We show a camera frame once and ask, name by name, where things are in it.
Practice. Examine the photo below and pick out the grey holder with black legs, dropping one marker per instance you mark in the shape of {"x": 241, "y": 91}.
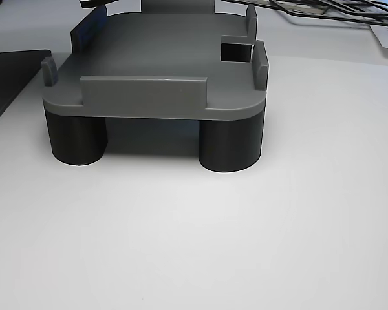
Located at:
{"x": 155, "y": 48}

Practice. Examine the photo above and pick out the black flat tray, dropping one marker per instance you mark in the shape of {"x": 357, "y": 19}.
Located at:
{"x": 9, "y": 80}

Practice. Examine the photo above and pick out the thin rectangular metal frame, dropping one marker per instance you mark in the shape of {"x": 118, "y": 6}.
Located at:
{"x": 384, "y": 11}
{"x": 342, "y": 19}

